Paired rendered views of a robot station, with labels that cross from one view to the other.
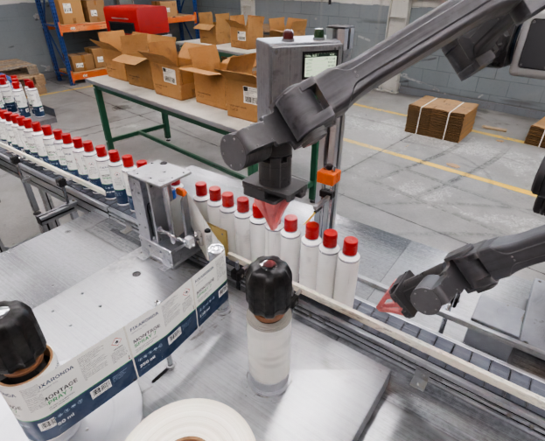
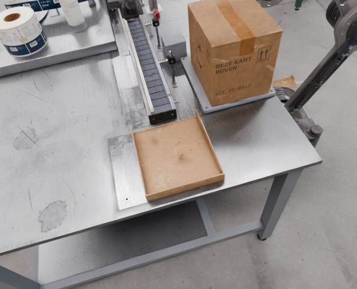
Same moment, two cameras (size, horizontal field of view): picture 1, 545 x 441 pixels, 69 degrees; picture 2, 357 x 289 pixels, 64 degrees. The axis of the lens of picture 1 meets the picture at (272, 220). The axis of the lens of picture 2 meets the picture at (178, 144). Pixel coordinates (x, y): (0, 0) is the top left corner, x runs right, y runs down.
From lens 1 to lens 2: 1.35 m
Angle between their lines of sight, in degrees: 39
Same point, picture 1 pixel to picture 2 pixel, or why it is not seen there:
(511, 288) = not seen: hidden behind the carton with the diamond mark
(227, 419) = (30, 14)
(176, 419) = (20, 9)
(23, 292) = not seen: outside the picture
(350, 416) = (85, 45)
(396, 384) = (120, 50)
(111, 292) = not seen: outside the picture
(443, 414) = (121, 63)
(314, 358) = (97, 28)
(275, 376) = (70, 22)
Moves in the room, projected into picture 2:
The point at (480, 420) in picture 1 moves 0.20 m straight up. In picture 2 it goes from (129, 69) to (118, 30)
